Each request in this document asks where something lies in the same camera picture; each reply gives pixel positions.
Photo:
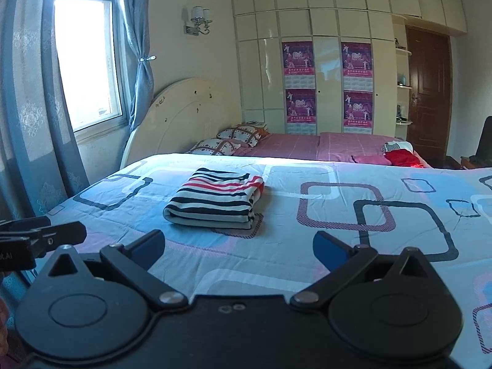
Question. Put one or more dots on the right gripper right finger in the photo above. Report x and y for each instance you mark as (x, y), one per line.
(345, 264)

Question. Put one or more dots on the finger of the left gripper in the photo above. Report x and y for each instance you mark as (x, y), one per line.
(25, 225)
(48, 239)

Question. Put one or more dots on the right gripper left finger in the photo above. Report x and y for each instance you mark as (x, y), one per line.
(131, 263)

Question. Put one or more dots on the striped knit child sweater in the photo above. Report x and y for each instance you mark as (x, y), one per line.
(216, 199)

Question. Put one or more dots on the left sheer blue curtain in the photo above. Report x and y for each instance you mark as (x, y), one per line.
(40, 162)

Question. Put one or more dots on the pink folded garment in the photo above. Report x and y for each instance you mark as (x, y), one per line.
(372, 160)

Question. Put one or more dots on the pink checkered bedspread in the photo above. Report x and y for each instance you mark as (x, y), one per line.
(328, 147)

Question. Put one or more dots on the red garment on bed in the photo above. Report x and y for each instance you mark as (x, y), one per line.
(403, 158)

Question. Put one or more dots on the black white patterned garment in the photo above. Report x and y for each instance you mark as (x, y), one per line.
(397, 145)

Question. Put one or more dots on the near patterned pillow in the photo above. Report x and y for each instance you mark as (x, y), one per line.
(217, 147)

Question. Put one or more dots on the patterned pillow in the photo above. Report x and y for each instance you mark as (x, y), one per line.
(217, 147)
(248, 133)

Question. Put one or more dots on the lower right purple poster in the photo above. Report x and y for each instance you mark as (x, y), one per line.
(358, 112)

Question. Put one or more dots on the purple poster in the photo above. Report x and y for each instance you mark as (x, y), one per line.
(358, 112)
(298, 65)
(300, 107)
(357, 67)

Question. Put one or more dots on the far patterned pillow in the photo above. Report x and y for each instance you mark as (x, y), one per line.
(248, 133)

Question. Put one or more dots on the lower left purple poster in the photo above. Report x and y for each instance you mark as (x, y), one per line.
(300, 107)

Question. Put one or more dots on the cream rounded headboard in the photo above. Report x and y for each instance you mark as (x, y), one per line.
(186, 112)

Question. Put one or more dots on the black office chair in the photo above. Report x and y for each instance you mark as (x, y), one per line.
(483, 156)

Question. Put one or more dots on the upper right purple poster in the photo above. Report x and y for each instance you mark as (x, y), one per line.
(357, 67)

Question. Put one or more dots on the upper left purple poster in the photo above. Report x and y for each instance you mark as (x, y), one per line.
(298, 65)

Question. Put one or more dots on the cream glossy wardrobe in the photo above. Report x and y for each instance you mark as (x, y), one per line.
(262, 25)

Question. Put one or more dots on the bright window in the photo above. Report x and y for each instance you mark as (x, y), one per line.
(86, 32)

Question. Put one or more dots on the brown wooden door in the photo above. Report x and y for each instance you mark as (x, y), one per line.
(431, 94)

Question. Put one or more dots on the white corner shelves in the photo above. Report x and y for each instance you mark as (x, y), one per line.
(404, 88)

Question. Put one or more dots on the wall sconce lamp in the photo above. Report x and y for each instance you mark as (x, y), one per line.
(200, 22)

